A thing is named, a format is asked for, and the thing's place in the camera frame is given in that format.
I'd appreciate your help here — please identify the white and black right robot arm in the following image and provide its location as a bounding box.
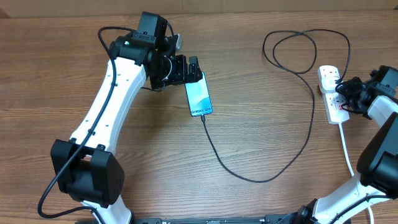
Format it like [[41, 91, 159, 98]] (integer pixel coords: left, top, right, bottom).
[[279, 65, 397, 223]]

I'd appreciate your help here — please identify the white power strip cord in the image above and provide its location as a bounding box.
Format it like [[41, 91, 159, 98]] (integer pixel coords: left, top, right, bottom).
[[337, 123, 375, 224]]

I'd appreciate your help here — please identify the white charger plug adapter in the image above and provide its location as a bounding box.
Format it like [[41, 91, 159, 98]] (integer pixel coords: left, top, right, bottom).
[[320, 77, 339, 94]]

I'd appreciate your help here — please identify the black USB charger cable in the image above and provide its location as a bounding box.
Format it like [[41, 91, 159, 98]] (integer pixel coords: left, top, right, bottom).
[[200, 29, 351, 184]]

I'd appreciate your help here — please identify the smartphone with blue screen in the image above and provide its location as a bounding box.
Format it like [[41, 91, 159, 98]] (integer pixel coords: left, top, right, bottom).
[[185, 72, 213, 117]]

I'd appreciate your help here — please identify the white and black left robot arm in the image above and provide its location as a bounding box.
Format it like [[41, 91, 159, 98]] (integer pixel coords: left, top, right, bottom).
[[49, 12, 205, 223]]

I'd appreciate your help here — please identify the white power strip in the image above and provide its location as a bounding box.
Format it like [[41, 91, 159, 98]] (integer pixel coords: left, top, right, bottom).
[[317, 65, 349, 124]]

